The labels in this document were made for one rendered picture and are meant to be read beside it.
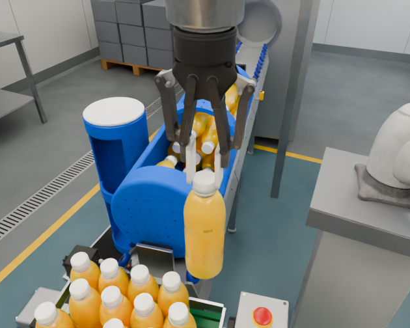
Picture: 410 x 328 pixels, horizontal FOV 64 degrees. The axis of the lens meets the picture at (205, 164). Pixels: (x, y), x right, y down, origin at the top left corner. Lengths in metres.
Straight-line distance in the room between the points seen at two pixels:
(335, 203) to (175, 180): 0.49
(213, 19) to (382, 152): 0.76
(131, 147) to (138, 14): 3.18
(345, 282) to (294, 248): 1.06
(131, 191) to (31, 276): 1.58
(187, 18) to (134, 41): 4.36
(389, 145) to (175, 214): 0.61
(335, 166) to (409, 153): 0.27
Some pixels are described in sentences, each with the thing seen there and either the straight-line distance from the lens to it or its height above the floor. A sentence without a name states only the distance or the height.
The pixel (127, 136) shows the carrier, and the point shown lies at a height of 0.96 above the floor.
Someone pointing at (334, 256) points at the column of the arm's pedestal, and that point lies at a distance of 1.19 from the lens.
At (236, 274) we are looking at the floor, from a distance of 2.12.
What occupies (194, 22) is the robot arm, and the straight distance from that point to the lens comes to 0.37.
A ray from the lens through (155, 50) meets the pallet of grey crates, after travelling 4.57.
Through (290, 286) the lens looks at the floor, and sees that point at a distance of 2.13.
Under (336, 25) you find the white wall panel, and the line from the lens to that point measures 5.87.
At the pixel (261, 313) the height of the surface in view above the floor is 1.11.
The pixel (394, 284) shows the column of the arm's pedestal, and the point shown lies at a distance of 1.25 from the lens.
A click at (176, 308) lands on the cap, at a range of 0.72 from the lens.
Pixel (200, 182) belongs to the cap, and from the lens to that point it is 0.51.
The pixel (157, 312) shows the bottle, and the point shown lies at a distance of 0.76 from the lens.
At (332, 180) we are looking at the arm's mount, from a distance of 1.12.
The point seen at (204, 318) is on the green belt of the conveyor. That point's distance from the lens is 0.95.
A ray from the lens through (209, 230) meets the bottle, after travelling 0.55.
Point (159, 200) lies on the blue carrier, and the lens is 0.83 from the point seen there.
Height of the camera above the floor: 1.73
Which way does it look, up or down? 36 degrees down
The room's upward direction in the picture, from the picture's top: straight up
